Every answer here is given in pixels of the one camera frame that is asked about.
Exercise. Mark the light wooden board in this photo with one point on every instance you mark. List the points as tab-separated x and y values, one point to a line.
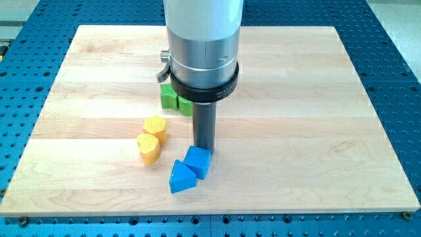
298	135

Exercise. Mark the green star block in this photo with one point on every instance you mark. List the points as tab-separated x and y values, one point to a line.
169	98

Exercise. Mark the blue cube block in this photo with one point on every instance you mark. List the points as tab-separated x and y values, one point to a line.
198	160

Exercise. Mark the blue triangle block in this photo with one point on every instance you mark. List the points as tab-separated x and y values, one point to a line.
181	178

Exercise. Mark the yellow hexagon block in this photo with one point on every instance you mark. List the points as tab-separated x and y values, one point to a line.
156	126

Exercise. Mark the yellow heart block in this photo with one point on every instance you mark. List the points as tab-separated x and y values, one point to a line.
149	148

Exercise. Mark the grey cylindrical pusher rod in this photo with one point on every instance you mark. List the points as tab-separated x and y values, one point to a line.
204	120

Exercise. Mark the blue perforated metal table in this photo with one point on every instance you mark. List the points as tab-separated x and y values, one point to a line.
34	58

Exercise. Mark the green block behind rod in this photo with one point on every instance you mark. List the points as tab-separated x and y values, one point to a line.
185	107

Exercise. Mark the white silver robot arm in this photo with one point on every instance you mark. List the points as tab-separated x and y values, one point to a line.
203	40

